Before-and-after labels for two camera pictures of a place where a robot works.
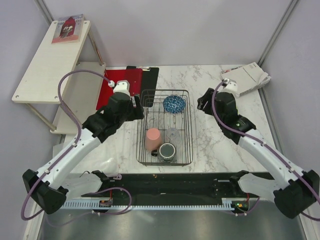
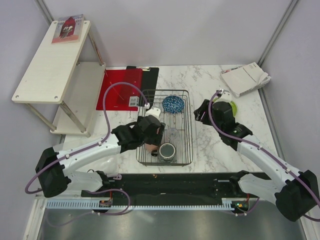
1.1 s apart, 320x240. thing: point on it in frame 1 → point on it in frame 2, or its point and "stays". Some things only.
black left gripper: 137,113 → 156,138
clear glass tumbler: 174,135 stays
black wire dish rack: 164,136 stays
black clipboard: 150,76 stays
